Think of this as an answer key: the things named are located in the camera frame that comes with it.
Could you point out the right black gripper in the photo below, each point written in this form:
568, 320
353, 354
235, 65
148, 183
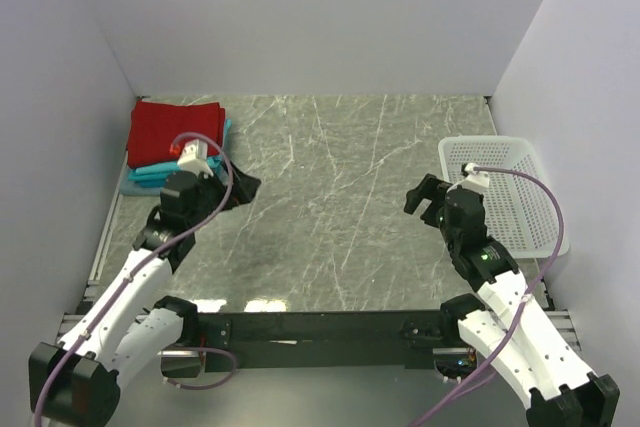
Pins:
432, 188

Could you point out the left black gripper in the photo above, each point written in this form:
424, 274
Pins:
244, 188

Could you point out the red t shirt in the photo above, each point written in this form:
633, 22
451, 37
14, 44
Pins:
154, 126

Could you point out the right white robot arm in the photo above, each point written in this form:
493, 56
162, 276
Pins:
501, 319

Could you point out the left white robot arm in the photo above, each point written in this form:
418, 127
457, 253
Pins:
79, 380

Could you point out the teal folded t shirt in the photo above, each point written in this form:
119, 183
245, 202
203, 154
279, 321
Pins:
147, 179

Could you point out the white plastic perforated basket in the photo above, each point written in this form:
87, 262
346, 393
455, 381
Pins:
519, 214

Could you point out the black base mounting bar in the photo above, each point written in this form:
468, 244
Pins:
414, 339

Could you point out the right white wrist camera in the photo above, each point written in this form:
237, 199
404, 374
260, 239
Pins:
474, 179

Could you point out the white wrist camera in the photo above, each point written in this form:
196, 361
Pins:
194, 158
474, 179

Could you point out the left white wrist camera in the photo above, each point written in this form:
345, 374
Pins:
194, 158

